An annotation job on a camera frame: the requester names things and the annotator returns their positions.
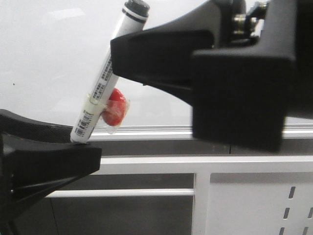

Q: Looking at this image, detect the white black whiteboard marker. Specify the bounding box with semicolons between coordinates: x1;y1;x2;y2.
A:
70;0;150;144

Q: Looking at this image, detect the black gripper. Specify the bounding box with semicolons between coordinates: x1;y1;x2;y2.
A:
191;0;313;152

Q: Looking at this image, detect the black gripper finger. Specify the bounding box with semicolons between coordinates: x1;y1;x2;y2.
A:
2;134;102;220
111;0;246;105
0;109;73;146

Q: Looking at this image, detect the red round magnet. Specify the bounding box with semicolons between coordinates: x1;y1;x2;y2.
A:
101;88;130;134

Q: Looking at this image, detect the white metal stand frame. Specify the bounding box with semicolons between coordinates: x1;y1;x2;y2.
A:
50;155;313;235

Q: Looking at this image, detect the white whiteboard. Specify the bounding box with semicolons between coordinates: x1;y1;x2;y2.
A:
0;0;313;141

